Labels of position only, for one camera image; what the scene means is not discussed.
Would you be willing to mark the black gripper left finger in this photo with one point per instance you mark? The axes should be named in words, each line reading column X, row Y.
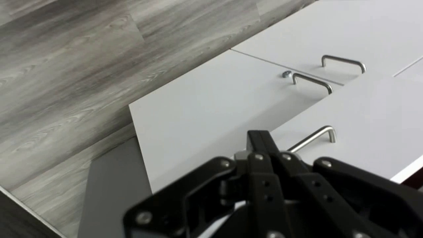
column 259, row 185

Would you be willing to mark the round silver cabinet lock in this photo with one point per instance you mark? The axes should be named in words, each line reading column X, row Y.
column 285, row 74

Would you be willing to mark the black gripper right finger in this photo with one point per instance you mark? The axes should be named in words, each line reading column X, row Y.
column 351, row 198

